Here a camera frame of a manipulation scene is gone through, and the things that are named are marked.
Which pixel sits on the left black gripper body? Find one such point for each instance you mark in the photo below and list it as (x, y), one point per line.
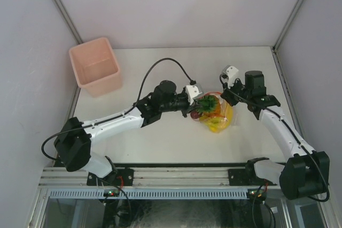
(183, 105)

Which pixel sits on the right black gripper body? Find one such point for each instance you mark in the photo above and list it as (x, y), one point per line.
(238, 88)

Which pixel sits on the purple fake onion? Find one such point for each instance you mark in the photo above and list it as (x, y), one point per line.
(195, 115)

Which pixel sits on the fake pineapple green crown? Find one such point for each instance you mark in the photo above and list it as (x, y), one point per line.
(207, 104)

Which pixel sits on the clear zip top bag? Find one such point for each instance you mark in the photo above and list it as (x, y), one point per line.
(222, 102)

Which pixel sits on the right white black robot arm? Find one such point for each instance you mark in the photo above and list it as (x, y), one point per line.
(306, 171)

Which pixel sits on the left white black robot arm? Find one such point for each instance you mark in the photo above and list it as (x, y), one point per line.
(75, 141)

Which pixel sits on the yellow fake banana bunch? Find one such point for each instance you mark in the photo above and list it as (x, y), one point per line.
(218, 120)

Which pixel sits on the pink plastic bin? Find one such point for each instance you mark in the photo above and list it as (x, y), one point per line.
(96, 67)

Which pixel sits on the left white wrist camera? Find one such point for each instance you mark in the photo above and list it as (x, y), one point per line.
(194, 92)

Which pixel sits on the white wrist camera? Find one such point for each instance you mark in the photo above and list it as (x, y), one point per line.
(194, 92)
(228, 76)

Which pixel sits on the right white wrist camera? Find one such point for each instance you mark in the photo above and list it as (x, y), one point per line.
(228, 76)

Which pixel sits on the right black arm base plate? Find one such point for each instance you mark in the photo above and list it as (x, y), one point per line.
(239, 177)

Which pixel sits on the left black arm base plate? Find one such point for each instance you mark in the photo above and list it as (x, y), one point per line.
(120, 178)

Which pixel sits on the grey slotted cable duct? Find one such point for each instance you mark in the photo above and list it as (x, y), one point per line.
(151, 193)

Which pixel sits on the aluminium rail frame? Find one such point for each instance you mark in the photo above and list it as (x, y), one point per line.
(152, 177)

